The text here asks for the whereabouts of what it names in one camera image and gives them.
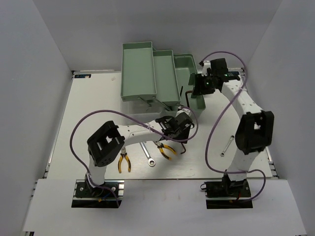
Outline bent brown hex key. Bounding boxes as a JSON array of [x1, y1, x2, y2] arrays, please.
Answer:
[[185, 90, 194, 108]]

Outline green cantilever toolbox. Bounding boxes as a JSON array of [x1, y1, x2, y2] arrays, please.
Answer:
[[121, 41, 206, 122]]

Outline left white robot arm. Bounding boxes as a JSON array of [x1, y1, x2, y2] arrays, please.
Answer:
[[85, 108, 194, 197]]

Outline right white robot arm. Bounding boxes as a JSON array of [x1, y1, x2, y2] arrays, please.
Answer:
[[192, 58, 274, 198]]

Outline large silver ratchet wrench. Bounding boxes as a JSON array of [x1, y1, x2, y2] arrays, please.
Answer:
[[140, 142, 156, 167]]

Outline small silver wrench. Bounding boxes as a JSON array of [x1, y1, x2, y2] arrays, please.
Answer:
[[220, 135, 235, 157]]

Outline left blue label sticker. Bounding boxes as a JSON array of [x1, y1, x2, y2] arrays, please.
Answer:
[[74, 74, 92, 79]]

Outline right yellow-handled pliers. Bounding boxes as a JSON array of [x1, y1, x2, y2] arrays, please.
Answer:
[[155, 141, 177, 162]]

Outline yellow-handled pliers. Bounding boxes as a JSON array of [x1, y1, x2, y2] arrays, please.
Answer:
[[155, 141, 177, 162], [117, 147, 132, 174]]

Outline left yellow-handled pliers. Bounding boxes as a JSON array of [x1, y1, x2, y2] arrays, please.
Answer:
[[117, 147, 132, 174]]

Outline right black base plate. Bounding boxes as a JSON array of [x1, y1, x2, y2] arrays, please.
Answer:
[[200, 181, 253, 209]]

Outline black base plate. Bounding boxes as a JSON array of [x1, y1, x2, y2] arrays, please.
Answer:
[[71, 179, 125, 208], [200, 181, 253, 209]]

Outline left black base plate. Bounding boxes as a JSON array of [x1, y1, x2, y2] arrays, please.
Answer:
[[71, 179, 125, 208]]

